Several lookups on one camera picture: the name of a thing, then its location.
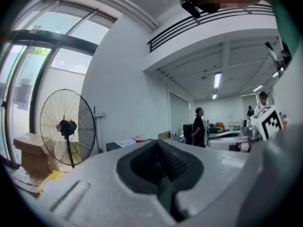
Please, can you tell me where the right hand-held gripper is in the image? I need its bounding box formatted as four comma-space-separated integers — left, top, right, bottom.
207, 105, 284, 150

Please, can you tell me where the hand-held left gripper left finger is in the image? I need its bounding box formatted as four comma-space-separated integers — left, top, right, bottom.
39, 138, 178, 227

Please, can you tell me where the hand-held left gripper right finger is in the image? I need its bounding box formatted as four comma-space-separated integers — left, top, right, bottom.
157, 138, 250, 222

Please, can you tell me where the person's right forearm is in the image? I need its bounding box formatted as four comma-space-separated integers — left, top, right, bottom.
279, 113, 290, 130

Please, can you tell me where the black cabinet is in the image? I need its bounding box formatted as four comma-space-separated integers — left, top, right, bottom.
183, 124, 195, 145

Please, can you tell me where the yellow plastic bin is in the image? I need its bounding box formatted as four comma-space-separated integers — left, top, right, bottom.
39, 170, 67, 194

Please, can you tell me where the white roller door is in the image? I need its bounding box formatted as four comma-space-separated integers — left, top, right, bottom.
169, 91, 191, 137

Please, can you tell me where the black table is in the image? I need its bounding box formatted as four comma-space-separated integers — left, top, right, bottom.
105, 142, 123, 152

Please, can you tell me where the white waffle cloth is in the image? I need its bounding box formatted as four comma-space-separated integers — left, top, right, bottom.
115, 138, 138, 148

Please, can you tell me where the brown cardboard box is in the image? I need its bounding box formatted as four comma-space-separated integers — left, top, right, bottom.
20, 150, 61, 182
13, 132, 52, 156

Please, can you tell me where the black balcony railing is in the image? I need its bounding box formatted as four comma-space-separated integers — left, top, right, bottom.
147, 5, 275, 53

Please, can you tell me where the green shirt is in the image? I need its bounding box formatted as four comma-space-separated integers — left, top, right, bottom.
269, 0, 303, 59

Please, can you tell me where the black framed glass window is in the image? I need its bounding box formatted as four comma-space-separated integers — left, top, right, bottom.
0, 0, 119, 172

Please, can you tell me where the grey wall pipe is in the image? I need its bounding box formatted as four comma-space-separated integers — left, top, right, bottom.
93, 105, 103, 155

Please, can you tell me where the black pedestal fan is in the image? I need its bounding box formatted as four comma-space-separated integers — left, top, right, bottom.
39, 88, 97, 169

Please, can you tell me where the black head camera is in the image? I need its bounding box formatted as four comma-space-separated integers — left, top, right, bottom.
179, 0, 202, 18

